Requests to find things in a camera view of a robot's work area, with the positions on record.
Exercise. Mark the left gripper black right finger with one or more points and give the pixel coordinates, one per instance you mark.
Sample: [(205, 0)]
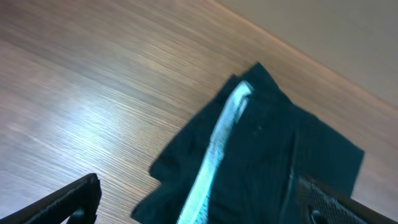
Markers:
[(318, 204)]

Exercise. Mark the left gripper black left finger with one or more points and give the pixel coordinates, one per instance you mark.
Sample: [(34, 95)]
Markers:
[(76, 202)]

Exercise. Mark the black shorts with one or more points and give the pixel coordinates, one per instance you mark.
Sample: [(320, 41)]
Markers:
[(238, 159)]

